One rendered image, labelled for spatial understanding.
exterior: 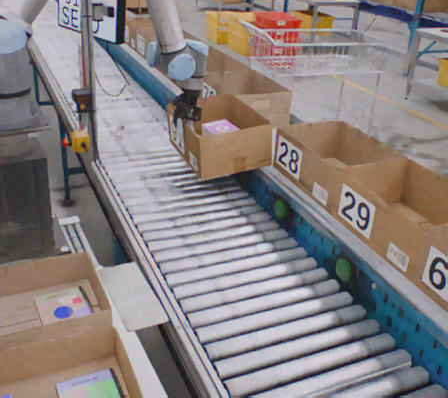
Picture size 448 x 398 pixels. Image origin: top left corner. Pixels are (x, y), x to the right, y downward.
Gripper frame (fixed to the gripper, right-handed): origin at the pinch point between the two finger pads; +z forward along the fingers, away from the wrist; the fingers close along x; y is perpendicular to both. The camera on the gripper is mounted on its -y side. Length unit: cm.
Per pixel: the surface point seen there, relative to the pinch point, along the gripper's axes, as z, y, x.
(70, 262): 20, 50, -50
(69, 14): -32, -71, -32
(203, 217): 22.3, 25.0, 2.1
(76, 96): -7.5, -24.9, -36.1
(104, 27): -32, -44, -22
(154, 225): 24.2, 24.8, -16.5
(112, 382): 25, 93, -48
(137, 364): 26, 88, -41
